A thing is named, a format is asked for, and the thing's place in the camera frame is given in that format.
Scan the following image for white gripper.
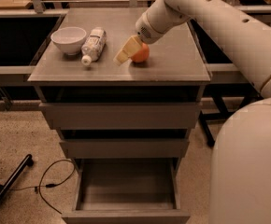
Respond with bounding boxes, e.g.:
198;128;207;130
113;9;168;65

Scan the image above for orange fruit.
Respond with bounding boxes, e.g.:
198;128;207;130
131;43;150;63

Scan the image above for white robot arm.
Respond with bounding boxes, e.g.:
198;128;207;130
114;0;271;224

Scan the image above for grey top drawer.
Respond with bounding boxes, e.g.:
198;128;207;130
39;103;200;130

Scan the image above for grey drawer cabinet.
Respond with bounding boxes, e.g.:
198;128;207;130
29;8;210;167

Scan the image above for grey middle drawer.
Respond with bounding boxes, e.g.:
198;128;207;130
60;139;189;159

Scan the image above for grey open bottom drawer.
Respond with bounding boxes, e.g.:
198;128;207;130
62;159;190;224

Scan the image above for clear plastic water bottle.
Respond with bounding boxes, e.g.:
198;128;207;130
81;27;107;66

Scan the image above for white ceramic bowl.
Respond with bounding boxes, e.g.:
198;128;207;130
50;27;87;55

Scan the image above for black table stand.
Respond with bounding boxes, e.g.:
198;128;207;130
199;83;263;147

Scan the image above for black floor cable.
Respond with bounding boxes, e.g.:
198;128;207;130
9;159;77;216

